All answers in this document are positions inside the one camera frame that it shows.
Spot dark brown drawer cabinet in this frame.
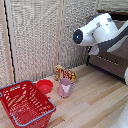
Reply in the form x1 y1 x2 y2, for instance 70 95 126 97
85 12 128 82

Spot red basket with blue rim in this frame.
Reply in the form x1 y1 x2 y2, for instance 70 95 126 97
0 79 57 128

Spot french fries box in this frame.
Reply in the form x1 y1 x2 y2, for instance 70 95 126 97
54 64 78 85

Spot silver drawer handle bar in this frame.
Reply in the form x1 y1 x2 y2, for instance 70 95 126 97
95 55 119 65

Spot red bowl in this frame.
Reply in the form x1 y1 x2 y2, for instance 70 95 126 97
35 79 54 95

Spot brown drawer with broad front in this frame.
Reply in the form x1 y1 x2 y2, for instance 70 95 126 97
88 54 128 80

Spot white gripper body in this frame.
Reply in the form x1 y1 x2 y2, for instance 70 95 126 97
88 44 101 57

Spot beige woven folding screen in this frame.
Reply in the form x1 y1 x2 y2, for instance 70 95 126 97
0 0 128 88

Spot pink plastic cup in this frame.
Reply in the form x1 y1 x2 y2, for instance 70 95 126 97
58 77 73 99

